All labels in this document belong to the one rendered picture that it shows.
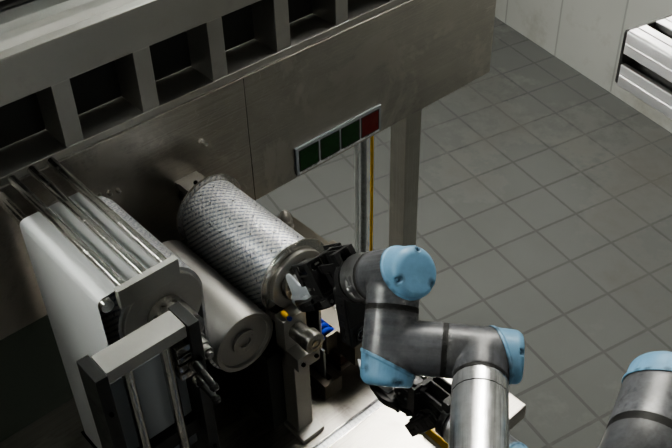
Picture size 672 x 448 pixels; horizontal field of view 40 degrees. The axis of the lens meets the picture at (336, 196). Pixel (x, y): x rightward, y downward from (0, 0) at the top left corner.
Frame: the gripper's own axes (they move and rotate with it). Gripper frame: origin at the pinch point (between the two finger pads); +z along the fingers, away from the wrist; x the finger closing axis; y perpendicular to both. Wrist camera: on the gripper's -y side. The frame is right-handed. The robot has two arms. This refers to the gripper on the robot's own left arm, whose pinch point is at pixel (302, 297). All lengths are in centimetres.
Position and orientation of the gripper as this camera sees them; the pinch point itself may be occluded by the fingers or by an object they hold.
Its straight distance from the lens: 155.4
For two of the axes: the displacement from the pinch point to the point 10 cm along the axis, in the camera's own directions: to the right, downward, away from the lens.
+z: -5.0, 1.5, 8.5
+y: -4.5, -8.9, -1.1
